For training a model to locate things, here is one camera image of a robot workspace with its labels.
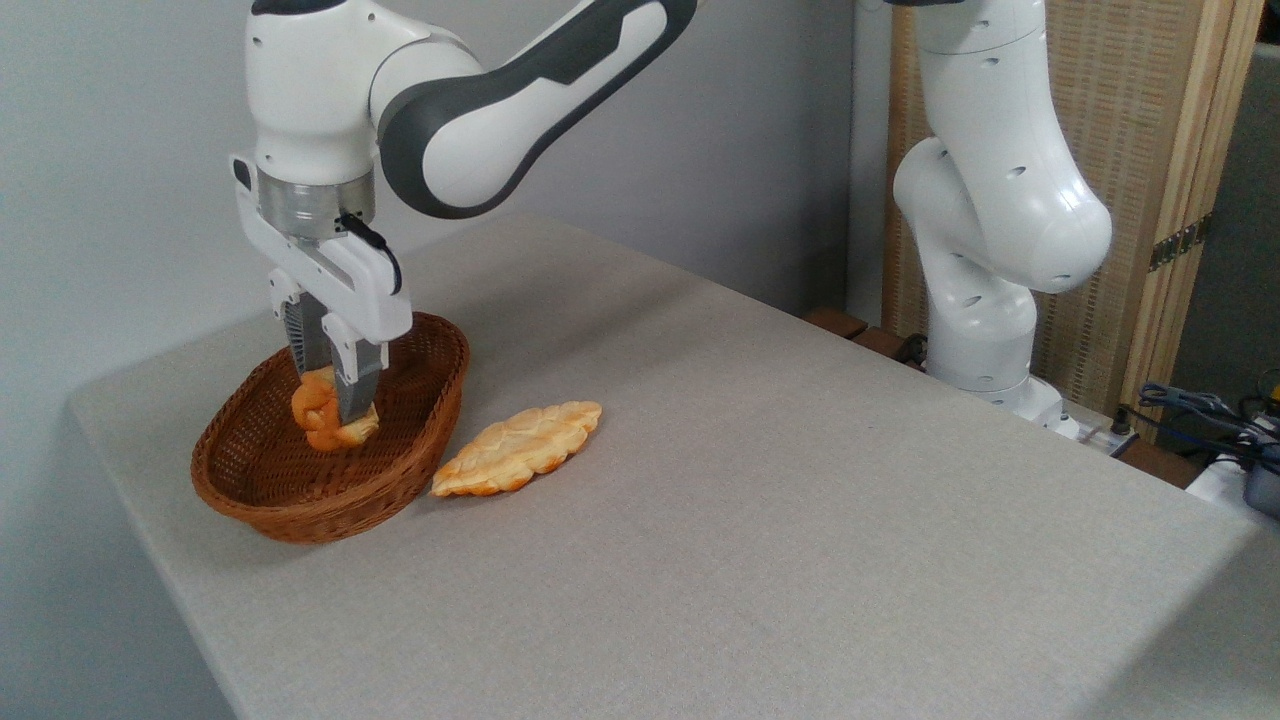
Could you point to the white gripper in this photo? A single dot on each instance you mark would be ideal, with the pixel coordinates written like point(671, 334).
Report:
point(350, 290)

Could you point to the round knotted bread roll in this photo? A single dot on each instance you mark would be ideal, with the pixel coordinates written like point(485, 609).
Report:
point(318, 415)

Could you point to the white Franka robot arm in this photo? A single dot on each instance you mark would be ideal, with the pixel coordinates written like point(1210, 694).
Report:
point(1000, 200)

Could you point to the brown wicker basket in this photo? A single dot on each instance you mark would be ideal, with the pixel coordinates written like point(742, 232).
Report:
point(260, 495)

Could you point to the flat braided bread loaf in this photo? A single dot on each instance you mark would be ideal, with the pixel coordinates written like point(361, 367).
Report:
point(510, 455)

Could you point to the brown wooden bench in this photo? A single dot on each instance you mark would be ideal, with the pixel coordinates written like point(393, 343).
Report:
point(850, 328)

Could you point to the white power strip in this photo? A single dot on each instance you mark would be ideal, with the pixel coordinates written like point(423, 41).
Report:
point(1100, 435)

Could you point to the wooden woven folding screen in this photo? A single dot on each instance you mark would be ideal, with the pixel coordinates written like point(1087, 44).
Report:
point(1140, 130)

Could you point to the metal screen hinge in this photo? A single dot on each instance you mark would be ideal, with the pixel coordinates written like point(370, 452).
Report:
point(1180, 243)

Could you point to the grey device box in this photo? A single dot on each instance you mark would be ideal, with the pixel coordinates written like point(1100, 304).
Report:
point(1265, 492)

